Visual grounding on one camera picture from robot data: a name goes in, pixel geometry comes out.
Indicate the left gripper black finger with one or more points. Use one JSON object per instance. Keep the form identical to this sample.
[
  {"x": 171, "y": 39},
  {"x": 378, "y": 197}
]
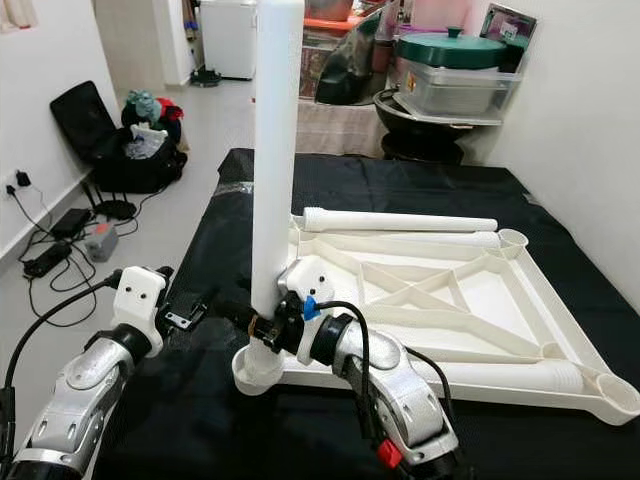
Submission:
[
  {"x": 206, "y": 302},
  {"x": 114, "y": 280}
]

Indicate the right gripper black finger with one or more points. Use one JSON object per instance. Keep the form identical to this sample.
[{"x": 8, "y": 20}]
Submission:
[
  {"x": 242, "y": 320},
  {"x": 244, "y": 286}
]

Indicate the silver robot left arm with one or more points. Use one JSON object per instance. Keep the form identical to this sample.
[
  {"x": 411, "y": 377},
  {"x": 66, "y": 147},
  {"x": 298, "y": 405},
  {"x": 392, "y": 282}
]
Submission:
[{"x": 80, "y": 410}]

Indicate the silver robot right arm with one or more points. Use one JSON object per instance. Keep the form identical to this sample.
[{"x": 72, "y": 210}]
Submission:
[{"x": 400, "y": 400}]

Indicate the white plastic children table top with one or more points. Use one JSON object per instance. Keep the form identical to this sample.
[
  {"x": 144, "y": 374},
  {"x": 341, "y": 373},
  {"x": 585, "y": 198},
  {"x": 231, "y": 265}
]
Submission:
[{"x": 480, "y": 300}]

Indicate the grey power box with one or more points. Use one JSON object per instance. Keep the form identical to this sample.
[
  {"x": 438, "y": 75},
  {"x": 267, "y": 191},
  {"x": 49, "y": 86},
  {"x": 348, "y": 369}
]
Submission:
[{"x": 102, "y": 240}]

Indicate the clear tape strip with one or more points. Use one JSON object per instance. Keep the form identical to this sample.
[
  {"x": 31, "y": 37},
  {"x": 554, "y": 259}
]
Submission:
[{"x": 235, "y": 188}]

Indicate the black tablecloth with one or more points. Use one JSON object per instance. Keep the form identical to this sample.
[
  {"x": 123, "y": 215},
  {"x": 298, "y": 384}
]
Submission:
[{"x": 210, "y": 430}]

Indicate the clear plastic bag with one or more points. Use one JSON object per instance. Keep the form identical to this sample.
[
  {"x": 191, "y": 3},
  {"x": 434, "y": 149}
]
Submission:
[{"x": 150, "y": 140}]

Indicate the red cloth item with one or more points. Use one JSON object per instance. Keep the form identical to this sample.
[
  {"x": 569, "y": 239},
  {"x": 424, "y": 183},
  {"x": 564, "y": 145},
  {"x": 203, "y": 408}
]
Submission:
[{"x": 170, "y": 108}]

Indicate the beige cloth covered stand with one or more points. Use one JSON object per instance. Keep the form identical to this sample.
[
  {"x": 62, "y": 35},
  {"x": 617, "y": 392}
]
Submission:
[{"x": 345, "y": 125}]

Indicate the black floor stand base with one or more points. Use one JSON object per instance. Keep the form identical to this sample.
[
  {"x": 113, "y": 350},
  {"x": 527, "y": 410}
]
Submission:
[{"x": 205, "y": 77}]

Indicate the orange lidded storage box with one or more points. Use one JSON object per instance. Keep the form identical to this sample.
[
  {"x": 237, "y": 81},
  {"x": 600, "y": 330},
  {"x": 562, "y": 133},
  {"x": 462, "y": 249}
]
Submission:
[{"x": 318, "y": 75}]

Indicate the black wok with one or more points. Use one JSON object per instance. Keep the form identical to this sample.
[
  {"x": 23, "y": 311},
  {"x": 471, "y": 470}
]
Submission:
[{"x": 420, "y": 130}]

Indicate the black plastic bag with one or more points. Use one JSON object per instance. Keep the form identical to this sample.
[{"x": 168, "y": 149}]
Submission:
[{"x": 355, "y": 65}]

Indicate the white bottle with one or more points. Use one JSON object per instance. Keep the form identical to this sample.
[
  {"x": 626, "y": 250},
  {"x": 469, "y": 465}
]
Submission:
[{"x": 20, "y": 12}]

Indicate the steel pot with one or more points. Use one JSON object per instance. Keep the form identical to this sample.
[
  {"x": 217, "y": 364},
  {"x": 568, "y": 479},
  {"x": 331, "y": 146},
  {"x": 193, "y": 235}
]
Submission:
[{"x": 330, "y": 8}]

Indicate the clear plastic storage box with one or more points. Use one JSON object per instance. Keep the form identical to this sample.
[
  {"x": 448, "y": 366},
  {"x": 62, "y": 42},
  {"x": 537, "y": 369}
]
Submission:
[{"x": 460, "y": 88}]

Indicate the green pot lid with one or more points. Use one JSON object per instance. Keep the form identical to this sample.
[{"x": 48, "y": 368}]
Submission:
[{"x": 452, "y": 50}]

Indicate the pink box red lid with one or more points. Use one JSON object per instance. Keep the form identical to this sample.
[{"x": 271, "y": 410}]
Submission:
[{"x": 435, "y": 12}]

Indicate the grey printed box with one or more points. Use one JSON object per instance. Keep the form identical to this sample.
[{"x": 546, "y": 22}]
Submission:
[{"x": 510, "y": 30}]

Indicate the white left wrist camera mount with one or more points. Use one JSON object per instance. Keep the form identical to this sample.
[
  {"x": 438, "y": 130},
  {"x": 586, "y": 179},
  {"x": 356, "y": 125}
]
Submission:
[{"x": 140, "y": 295}]

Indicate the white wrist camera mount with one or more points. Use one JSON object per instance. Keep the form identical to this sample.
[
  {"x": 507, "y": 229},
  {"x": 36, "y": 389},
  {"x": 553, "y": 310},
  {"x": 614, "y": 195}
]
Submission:
[
  {"x": 305, "y": 280},
  {"x": 140, "y": 295}
]

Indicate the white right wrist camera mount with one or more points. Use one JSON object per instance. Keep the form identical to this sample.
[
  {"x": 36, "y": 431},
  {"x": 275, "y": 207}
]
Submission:
[{"x": 305, "y": 280}]

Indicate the black wall plug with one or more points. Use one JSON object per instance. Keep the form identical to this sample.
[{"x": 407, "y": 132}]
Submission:
[{"x": 23, "y": 180}]

